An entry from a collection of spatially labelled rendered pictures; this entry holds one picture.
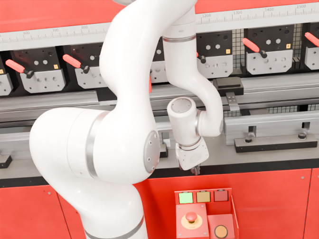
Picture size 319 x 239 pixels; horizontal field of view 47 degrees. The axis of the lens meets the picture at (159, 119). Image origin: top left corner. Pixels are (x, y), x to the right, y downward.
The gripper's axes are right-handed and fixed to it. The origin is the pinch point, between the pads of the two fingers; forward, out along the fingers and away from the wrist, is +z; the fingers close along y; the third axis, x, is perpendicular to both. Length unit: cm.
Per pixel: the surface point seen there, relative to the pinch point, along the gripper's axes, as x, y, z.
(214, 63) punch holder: 18.8, 22.5, -23.2
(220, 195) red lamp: -8.7, 3.7, 9.0
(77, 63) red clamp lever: 37, -20, -35
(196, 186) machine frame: 2.4, -0.1, 14.8
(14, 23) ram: 52, -32, -49
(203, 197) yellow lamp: -6.3, -1.5, 9.1
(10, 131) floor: 227, -95, 129
